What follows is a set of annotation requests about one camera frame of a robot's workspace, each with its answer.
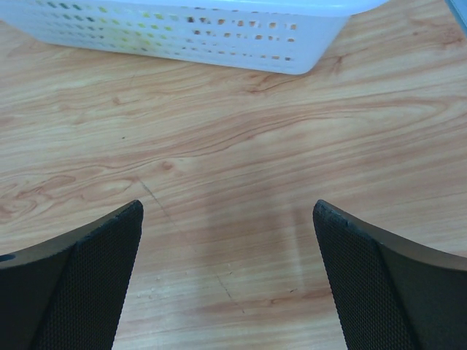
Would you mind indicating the white perforated plastic basket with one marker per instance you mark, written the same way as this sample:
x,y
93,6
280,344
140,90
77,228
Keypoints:
x,y
287,37

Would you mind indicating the yellow lime patterned towel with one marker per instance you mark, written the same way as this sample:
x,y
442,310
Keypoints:
x,y
132,29

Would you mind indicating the green cream patterned towel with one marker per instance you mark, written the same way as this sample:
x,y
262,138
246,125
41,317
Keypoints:
x,y
73,14

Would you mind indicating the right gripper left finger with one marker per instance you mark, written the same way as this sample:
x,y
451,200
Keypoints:
x,y
68,292

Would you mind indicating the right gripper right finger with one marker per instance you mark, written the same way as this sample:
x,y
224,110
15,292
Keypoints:
x,y
390,292

